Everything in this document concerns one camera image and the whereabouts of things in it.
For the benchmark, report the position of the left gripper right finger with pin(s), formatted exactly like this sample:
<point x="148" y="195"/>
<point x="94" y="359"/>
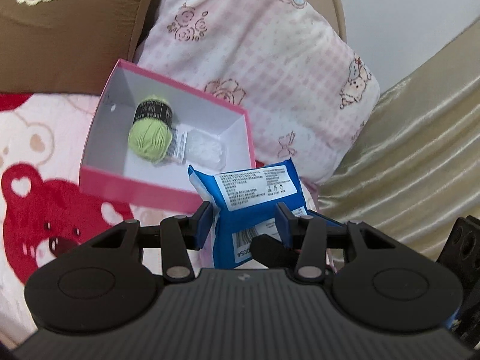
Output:
<point x="308" y="234"/>

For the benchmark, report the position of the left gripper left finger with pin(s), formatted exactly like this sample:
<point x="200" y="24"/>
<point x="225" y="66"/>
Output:
<point x="178" y="235"/>

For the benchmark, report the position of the green yarn ball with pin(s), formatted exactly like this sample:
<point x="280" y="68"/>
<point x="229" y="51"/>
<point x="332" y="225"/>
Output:
<point x="151" y="135"/>

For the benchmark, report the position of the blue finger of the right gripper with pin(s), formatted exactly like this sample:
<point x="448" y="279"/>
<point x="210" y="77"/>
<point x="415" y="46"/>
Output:
<point x="272" y="254"/>

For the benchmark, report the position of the pink checkered pillow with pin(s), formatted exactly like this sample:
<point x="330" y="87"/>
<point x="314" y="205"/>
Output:
<point x="307" y="93"/>

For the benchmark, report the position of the brown embroidered pillow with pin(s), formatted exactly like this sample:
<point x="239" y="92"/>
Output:
<point x="68" y="46"/>

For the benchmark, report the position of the gold satin curtain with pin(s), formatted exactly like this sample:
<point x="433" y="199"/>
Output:
<point x="414" y="169"/>

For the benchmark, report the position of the clear floss pick box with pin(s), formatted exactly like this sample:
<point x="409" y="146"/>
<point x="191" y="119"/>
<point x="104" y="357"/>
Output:
<point x="204" y="150"/>

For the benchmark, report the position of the white tissue packet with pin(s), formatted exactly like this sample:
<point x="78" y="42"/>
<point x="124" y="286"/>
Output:
<point x="177" y="147"/>

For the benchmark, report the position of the blue wet wipes pack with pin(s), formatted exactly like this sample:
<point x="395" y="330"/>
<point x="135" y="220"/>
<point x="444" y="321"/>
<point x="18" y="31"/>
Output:
<point x="244" y="204"/>

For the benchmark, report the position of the pink cardboard box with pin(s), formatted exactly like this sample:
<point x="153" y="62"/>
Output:
<point x="110" y="170"/>

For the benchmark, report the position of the bear print blanket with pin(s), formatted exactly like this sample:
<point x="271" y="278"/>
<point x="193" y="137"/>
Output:
<point x="43" y="212"/>

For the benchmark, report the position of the beige bed headboard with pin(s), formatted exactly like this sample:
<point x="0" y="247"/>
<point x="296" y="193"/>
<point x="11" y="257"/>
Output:
<point x="339" y="19"/>

